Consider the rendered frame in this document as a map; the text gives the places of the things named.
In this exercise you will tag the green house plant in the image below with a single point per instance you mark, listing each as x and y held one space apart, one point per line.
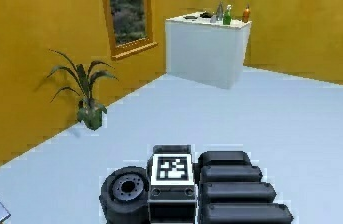
87 100

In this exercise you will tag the black flat object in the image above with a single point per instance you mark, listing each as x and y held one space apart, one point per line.
206 15

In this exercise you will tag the wooden framed window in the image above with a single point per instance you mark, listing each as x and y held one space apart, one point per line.
129 23

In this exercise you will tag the green spray bottle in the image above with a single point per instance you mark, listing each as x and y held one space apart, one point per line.
227 16

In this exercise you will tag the clear glass bottle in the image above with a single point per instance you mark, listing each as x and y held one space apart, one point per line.
219 12

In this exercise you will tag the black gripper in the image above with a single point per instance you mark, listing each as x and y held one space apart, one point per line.
125 193

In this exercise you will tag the white counter cabinet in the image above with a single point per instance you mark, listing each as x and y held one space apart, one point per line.
205 53

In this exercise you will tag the orange bottle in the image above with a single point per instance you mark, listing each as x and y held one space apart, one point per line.
246 14

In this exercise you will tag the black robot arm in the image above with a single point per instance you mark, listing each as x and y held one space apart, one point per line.
232 193

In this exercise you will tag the grey flat object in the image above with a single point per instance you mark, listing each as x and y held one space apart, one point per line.
190 17

